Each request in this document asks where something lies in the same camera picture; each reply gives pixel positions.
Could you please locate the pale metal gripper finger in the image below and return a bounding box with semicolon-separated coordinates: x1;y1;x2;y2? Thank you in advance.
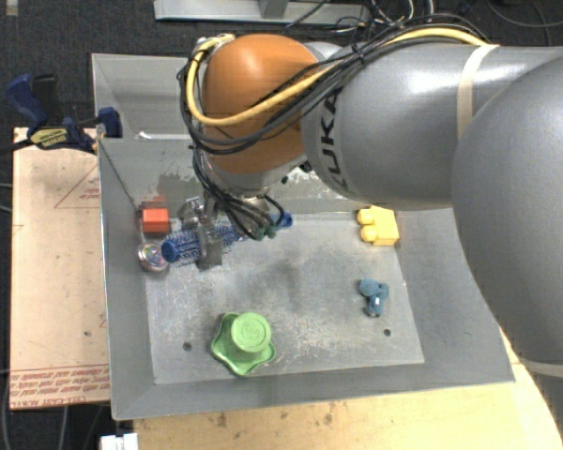
176;197;204;229
196;230;224;273

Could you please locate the red cube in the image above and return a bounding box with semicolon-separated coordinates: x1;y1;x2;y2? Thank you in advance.
142;207;171;235

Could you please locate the shiny round metal thing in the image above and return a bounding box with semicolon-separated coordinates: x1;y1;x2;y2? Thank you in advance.
137;241;171;274

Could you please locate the green flower-shaped cup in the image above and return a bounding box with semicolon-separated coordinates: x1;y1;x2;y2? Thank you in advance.
209;311;278;379

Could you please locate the grey metal bin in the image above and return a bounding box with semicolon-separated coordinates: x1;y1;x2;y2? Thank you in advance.
91;52;517;422

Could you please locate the brown cardboard board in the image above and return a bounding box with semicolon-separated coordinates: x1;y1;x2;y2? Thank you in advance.
8;127;112;412

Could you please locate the yellow toy brick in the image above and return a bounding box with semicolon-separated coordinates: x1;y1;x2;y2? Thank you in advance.
356;204;402;248

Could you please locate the blue toy animal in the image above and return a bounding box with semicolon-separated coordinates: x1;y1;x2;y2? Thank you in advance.
358;277;390;319

